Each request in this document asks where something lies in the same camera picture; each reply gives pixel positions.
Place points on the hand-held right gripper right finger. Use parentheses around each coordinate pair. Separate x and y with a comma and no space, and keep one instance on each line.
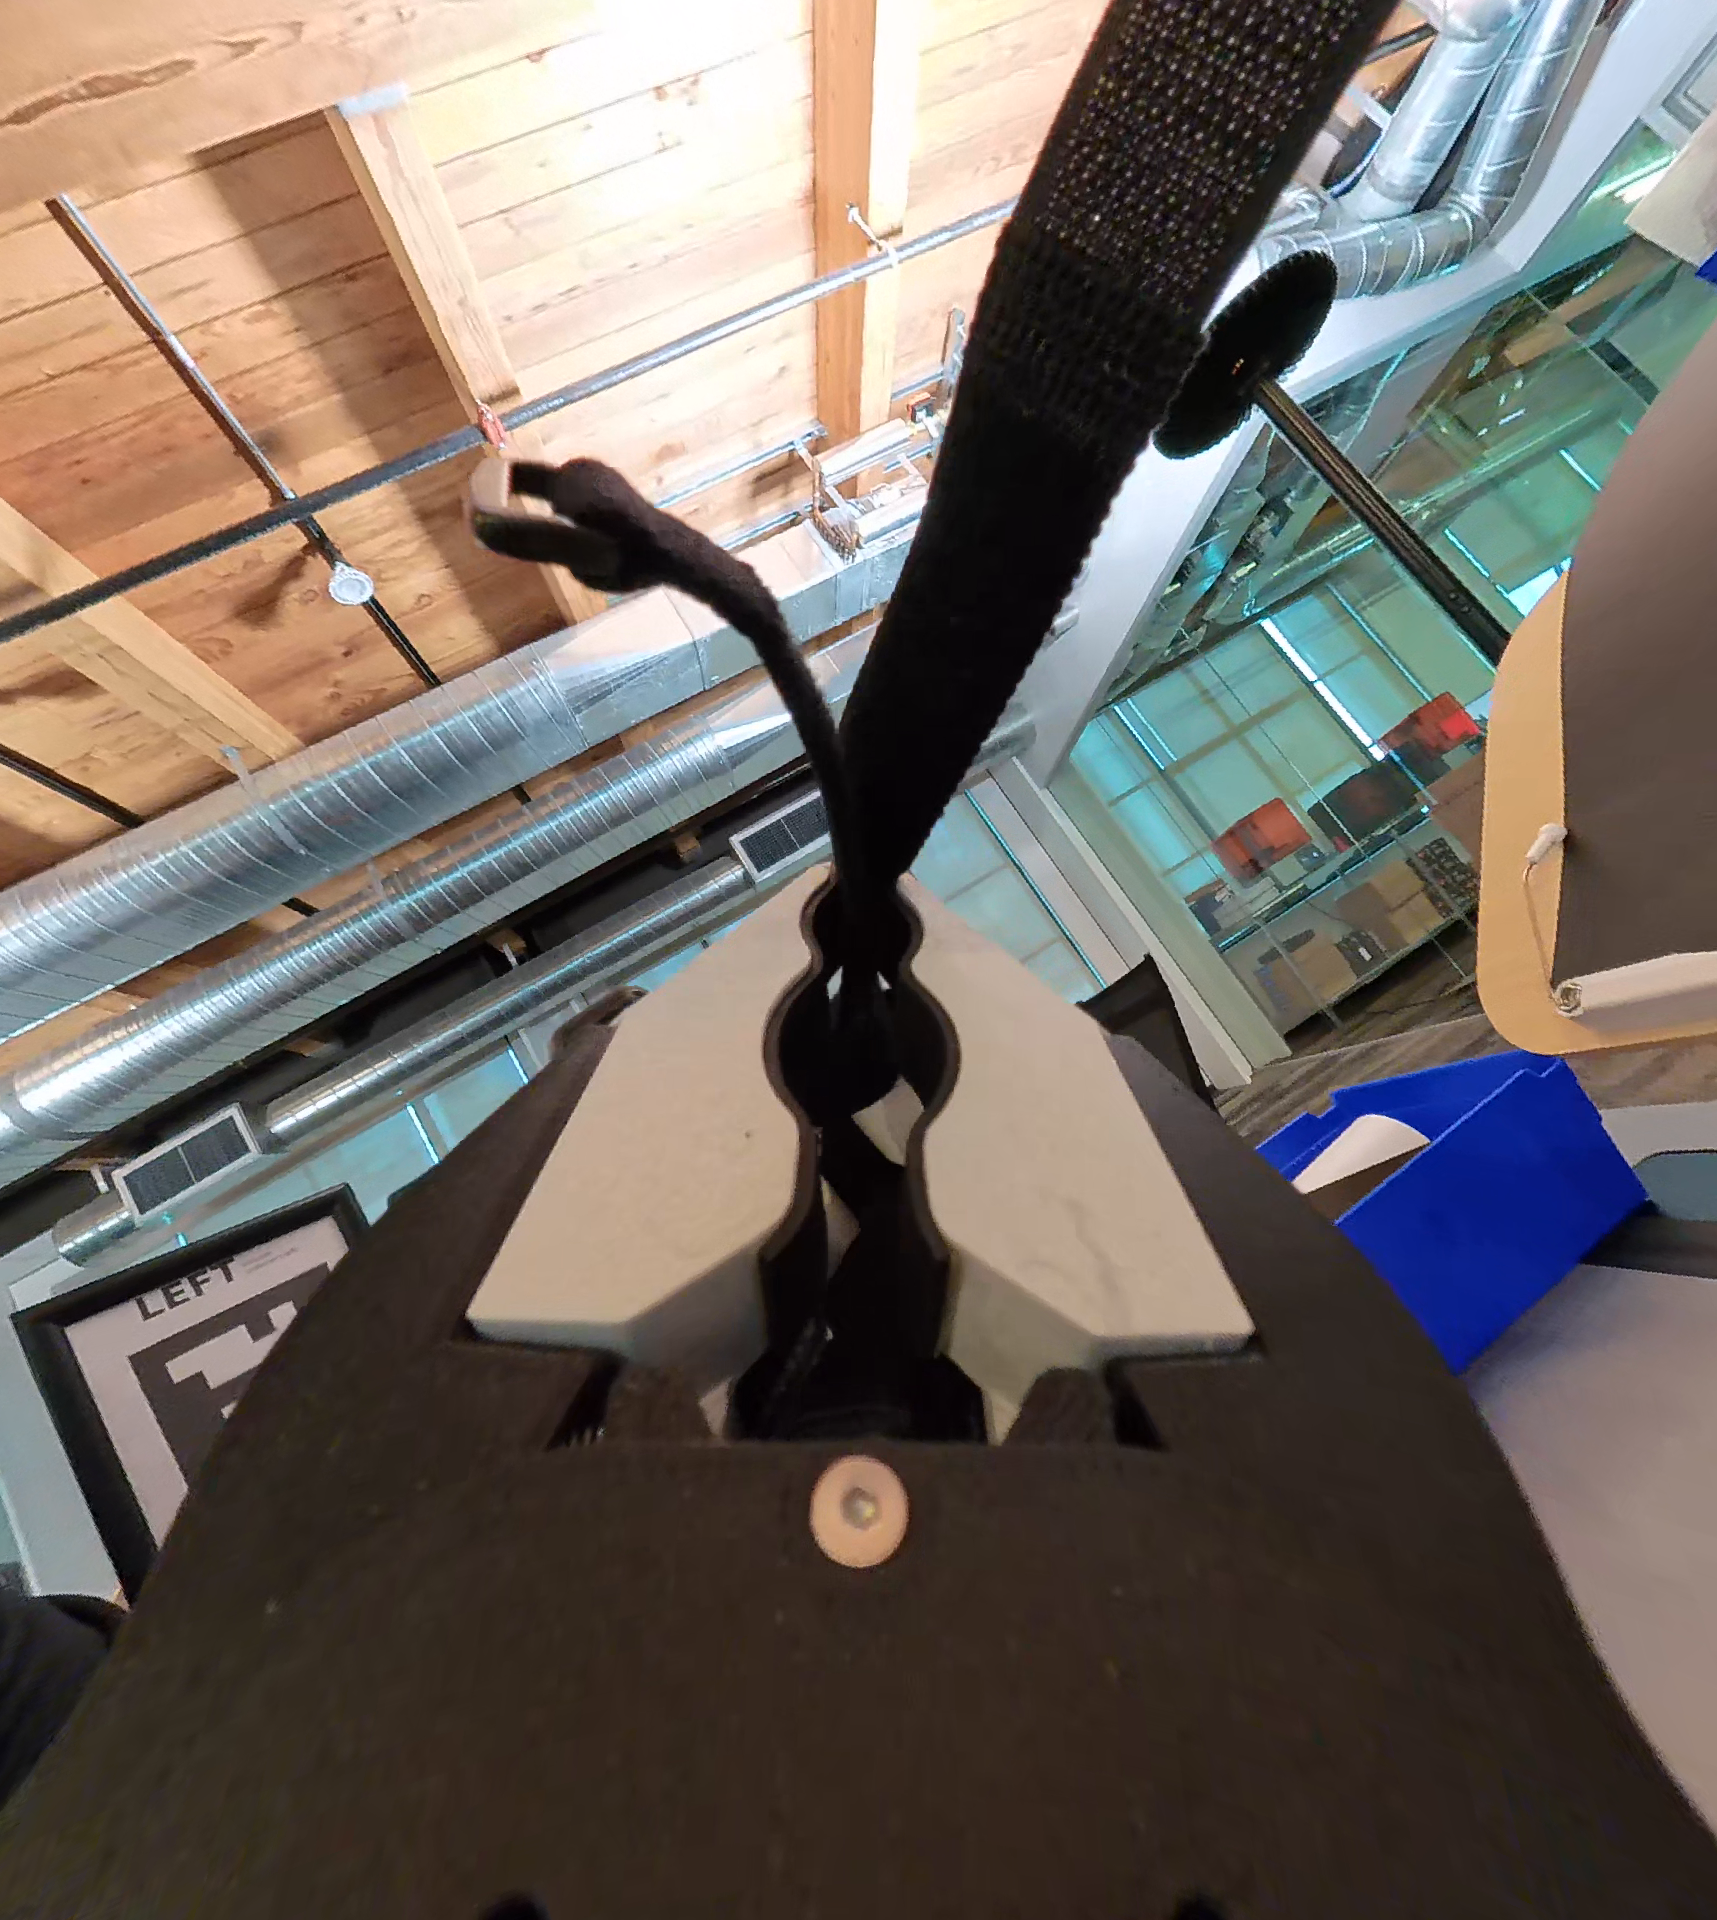
(1084,1201)

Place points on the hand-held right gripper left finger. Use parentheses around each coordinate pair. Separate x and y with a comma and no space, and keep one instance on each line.
(634,1201)

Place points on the white roll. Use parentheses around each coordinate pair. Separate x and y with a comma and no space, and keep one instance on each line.
(1364,1151)

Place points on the blue plastic bin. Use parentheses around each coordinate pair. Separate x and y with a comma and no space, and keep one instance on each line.
(1488,1201)

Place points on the black office chair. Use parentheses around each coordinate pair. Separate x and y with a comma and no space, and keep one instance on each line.
(1143,1025)

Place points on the white vent grille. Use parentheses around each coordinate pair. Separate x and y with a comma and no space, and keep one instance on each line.
(188,1162)
(778,833)

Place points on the orange 3D printer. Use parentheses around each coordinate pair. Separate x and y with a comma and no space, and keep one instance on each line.
(1430,737)
(1257,848)

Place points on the black framed tag sign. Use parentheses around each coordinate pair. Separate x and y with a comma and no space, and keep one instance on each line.
(167,1348)

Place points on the white board stand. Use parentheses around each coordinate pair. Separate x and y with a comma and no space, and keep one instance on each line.
(1697,975)

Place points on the round ceiling spotlight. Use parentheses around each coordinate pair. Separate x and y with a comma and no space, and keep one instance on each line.
(348,582)

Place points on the wooden board with black mat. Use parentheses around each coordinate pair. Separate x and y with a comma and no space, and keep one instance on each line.
(1697,719)

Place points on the black round-top pole stand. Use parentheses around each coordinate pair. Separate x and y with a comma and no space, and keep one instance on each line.
(1242,355)

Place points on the silver ventilation duct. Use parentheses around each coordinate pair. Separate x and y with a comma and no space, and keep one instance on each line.
(287,825)
(348,1052)

